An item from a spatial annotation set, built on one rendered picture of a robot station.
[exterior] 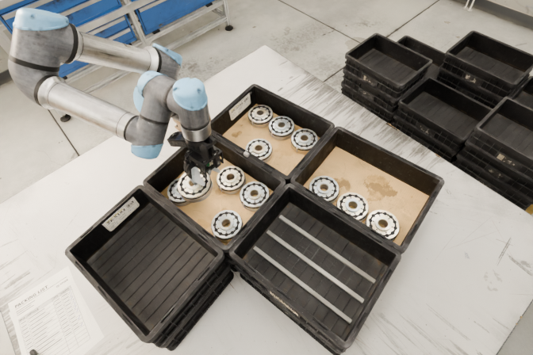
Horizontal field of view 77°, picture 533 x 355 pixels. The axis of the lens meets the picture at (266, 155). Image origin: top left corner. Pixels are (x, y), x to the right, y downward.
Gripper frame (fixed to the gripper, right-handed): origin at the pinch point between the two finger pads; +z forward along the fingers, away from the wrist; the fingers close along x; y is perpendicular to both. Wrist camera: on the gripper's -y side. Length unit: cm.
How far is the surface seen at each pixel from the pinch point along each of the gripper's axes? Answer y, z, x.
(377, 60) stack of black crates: -2, 30, 148
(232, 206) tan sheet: 6.8, 16.6, 5.7
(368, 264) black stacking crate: 54, 15, 15
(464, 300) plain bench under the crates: 83, 26, 30
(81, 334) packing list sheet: -9, 38, -52
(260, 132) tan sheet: -6.1, 12.0, 37.0
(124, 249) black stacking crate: -12.1, 21.6, -27.0
